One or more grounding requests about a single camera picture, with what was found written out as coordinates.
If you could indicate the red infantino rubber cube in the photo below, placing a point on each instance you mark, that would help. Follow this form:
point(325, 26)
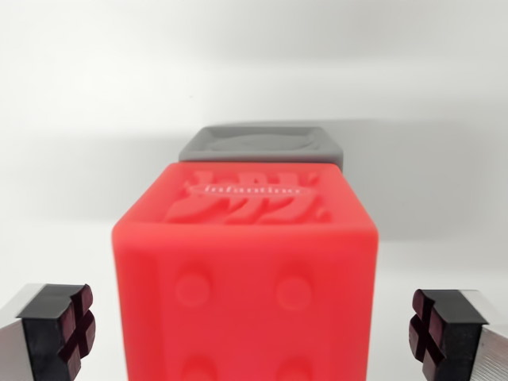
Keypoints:
point(246, 285)

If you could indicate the black-tipped silver gripper right finger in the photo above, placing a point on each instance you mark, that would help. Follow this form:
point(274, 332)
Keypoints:
point(460, 341)

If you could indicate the black-tipped silver gripper left finger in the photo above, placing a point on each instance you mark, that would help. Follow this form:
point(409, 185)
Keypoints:
point(39, 337)

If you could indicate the grey rubber cube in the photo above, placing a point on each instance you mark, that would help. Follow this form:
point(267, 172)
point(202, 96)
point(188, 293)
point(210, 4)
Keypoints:
point(262, 145)

